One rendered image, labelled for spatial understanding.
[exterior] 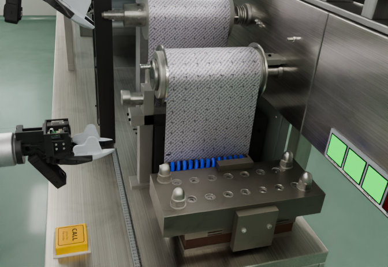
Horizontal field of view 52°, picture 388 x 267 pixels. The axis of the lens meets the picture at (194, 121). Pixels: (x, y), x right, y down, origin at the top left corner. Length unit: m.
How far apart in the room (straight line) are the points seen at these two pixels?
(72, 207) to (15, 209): 1.49
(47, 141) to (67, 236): 0.23
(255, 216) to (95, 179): 0.50
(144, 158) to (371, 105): 0.60
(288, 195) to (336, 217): 1.69
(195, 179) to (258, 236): 0.20
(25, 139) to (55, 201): 0.26
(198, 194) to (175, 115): 0.20
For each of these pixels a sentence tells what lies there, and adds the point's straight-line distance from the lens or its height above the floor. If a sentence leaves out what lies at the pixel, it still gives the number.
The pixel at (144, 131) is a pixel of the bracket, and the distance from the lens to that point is 1.06.
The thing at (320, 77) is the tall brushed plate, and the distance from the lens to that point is 0.93.
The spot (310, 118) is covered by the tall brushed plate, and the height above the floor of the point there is 1.20.
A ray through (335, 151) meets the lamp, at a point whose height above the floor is 1.18.
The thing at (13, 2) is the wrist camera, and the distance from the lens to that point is 0.89.
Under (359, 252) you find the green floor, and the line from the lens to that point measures 2.49.
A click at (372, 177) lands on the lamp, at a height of 1.20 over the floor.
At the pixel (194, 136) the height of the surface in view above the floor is 1.10.
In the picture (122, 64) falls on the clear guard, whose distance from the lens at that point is 1.99.
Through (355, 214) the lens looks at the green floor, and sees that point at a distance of 2.74.
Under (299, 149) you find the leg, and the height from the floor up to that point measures 0.93.
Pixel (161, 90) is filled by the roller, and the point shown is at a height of 1.23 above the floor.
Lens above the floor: 1.61
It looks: 28 degrees down
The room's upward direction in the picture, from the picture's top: 5 degrees clockwise
